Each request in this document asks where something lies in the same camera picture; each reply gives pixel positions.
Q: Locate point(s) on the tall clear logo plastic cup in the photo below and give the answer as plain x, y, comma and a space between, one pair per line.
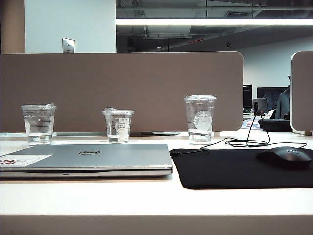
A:
199, 117

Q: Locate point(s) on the small clear cup white label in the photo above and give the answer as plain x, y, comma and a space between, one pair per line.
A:
115, 127

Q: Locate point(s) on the silver Dell laptop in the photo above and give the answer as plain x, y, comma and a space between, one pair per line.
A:
110, 159

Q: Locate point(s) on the gray background laptop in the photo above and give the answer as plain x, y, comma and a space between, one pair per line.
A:
260, 104

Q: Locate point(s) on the wide clear plastic cup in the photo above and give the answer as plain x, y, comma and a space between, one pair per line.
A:
39, 122

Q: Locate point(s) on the wide brown desk partition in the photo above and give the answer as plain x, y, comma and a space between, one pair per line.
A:
122, 85

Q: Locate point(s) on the black mouse pad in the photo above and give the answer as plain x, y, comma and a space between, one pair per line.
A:
220, 169

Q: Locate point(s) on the colourful printed paper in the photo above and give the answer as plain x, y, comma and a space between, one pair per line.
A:
248, 124

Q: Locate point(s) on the narrow dark monitor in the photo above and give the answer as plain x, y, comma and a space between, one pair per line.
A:
247, 95

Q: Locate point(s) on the long white ceiling light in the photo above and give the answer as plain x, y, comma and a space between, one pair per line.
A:
207, 21

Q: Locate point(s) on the black computer monitor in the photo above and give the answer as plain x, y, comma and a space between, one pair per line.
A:
269, 94

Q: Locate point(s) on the black fabric pouch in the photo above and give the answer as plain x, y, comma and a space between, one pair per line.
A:
275, 124

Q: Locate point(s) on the gray jacket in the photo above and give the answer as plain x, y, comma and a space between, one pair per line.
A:
284, 102

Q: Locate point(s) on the black computer mouse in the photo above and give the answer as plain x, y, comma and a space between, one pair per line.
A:
283, 156

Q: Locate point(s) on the brown partition white edge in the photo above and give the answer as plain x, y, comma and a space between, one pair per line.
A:
303, 93

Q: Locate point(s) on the metal wall switch plate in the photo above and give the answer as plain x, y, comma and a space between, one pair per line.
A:
68, 45

